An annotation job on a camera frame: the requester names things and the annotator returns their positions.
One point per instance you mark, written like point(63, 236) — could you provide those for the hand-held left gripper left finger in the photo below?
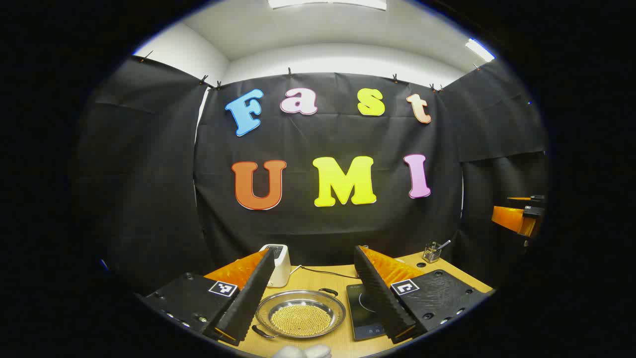
point(248, 298)

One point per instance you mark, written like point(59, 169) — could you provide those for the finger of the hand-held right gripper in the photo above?
point(531, 199)
point(509, 219)

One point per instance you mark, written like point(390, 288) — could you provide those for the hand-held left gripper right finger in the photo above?
point(380, 298)

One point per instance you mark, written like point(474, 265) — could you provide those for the black induction cooktop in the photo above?
point(360, 308)

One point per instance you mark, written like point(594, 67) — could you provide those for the stainless steel pot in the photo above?
point(278, 304)

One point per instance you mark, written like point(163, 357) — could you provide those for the white toaster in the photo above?
point(280, 268)

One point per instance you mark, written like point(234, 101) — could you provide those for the pile of yellow soybeans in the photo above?
point(300, 320)

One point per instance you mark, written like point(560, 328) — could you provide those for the metal spoon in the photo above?
point(444, 243)

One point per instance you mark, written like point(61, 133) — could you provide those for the black backdrop cloth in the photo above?
point(323, 228)

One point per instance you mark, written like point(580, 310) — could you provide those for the ceiling light panel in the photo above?
point(479, 49)
point(328, 4)

